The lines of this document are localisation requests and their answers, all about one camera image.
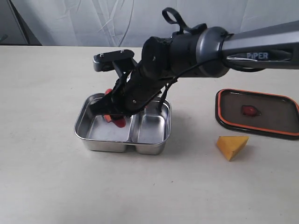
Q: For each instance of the steel two-compartment lunch box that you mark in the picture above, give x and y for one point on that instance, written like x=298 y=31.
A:
x=146 y=131

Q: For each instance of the yellow toy cheese wedge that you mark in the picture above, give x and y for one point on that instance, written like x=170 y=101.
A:
x=230 y=146

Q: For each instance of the red toy sausage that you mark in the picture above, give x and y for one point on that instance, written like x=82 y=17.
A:
x=119 y=121

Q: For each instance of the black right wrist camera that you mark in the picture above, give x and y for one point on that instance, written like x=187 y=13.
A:
x=121 y=61

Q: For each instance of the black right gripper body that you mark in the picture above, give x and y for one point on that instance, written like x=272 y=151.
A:
x=134 y=91

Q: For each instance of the dark transparent lid orange valve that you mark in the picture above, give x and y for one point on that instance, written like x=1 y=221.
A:
x=257 y=113

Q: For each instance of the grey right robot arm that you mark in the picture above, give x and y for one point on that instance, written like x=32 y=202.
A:
x=197 y=52

